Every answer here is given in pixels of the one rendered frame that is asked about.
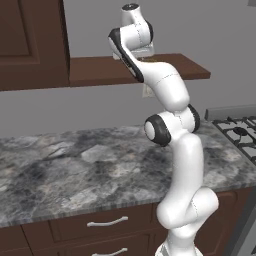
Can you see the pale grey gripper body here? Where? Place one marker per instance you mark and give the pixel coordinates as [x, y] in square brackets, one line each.
[144, 50]

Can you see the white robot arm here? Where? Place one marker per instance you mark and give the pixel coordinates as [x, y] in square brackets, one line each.
[185, 160]

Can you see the dark brown base cabinet door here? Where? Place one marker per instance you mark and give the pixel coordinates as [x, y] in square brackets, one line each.
[221, 223]
[12, 241]

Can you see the black gas hob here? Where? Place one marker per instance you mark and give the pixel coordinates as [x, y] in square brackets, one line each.
[238, 131]

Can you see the dark brown drawer front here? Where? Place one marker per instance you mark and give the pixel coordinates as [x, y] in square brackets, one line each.
[73, 223]
[86, 248]

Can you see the grey oven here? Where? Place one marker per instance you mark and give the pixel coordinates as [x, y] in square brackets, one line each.
[246, 230]

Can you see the white wall socket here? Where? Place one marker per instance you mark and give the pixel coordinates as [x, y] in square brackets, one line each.
[147, 91]

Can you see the dark brown wall shelf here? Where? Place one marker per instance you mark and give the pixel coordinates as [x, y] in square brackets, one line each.
[100, 70]

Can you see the dark brown wall cabinet door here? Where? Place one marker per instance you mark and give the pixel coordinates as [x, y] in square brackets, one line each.
[30, 43]

